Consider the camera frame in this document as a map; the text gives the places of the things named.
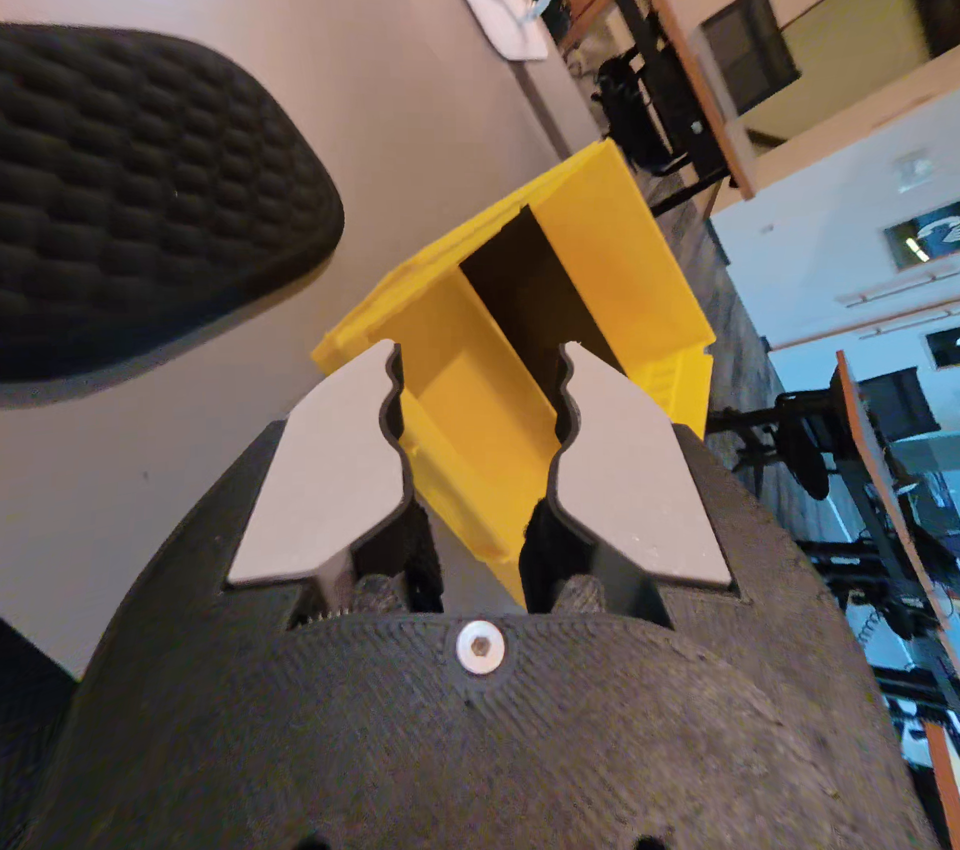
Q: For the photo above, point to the black bin divider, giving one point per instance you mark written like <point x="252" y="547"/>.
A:
<point x="525" y="295"/>

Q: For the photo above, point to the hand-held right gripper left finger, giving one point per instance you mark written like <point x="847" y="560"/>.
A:
<point x="330" y="482"/>

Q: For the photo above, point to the black office chair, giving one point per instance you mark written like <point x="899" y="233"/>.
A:
<point x="630" y="115"/>

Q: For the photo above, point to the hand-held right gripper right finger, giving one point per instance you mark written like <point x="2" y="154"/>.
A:
<point x="637" y="490"/>

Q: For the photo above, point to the yellow plastic bin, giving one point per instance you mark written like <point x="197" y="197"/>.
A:
<point x="480" y="430"/>

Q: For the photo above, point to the orange-edged desk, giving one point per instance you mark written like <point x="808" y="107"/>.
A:
<point x="705" y="77"/>
<point x="877" y="460"/>

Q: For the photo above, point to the dark monitor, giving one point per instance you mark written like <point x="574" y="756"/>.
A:
<point x="750" y="47"/>

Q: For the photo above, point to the black mesh armrest pad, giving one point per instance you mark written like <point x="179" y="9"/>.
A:
<point x="150" y="205"/>

